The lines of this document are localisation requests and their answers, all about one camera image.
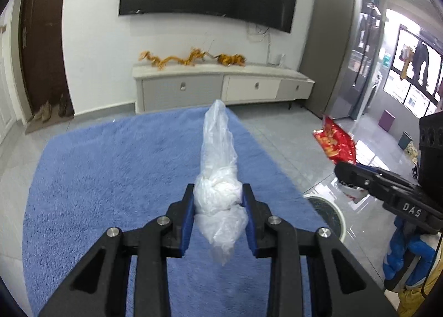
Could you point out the hanging yellow cloth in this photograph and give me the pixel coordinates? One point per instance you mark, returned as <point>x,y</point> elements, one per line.
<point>406,62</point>

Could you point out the white grey television cabinet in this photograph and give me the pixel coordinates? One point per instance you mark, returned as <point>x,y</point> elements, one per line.
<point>214,87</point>

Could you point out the golden dragon decoration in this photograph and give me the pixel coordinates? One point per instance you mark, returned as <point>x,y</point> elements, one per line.
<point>173,59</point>

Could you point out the white round trash bin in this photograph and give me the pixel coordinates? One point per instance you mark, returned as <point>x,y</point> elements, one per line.
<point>341,216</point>

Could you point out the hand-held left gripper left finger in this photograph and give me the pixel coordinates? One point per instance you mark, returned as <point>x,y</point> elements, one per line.
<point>185,230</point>

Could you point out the tall grey cabinet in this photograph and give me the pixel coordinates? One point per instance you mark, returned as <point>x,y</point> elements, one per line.
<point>328,47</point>

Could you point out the brown boots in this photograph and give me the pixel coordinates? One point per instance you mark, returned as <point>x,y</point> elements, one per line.
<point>63,106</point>

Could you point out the white router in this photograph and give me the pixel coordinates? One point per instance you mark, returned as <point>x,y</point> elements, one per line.
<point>280,60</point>

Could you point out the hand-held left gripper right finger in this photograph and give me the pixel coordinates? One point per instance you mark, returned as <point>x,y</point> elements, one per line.
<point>250,230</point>

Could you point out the beige shoes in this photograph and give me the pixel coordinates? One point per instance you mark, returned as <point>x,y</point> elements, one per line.
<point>43,112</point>

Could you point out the blue fluffy rug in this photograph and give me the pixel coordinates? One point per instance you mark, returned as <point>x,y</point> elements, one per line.
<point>103,182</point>

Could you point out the glossy grey refrigerator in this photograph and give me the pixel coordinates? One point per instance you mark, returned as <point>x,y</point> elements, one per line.
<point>363,67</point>

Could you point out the small grey bin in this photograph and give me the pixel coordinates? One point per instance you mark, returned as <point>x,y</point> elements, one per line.
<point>405,140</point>

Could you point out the white plastic bag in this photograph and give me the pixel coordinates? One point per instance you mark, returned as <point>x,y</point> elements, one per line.
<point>218,164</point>

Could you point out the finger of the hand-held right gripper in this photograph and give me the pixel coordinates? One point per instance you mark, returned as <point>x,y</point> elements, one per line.
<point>391,174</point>
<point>360,180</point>

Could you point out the brown door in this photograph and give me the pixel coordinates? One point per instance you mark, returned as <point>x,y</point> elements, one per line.
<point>45,43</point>

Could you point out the hanging dark clothes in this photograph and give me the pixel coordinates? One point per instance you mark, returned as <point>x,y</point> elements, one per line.
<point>421,62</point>

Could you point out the person's right hand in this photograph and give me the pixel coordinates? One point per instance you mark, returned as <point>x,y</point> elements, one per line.
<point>412,258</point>

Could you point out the purple stool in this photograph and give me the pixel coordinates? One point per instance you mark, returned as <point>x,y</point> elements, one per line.
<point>387,120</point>

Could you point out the golden tinsel decoration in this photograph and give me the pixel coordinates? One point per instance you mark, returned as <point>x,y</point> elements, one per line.
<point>231,60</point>

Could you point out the person's right forearm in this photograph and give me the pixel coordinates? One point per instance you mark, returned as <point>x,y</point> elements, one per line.
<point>422,299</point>

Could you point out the red snack bag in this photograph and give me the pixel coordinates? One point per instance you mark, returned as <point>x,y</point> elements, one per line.
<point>334,140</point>

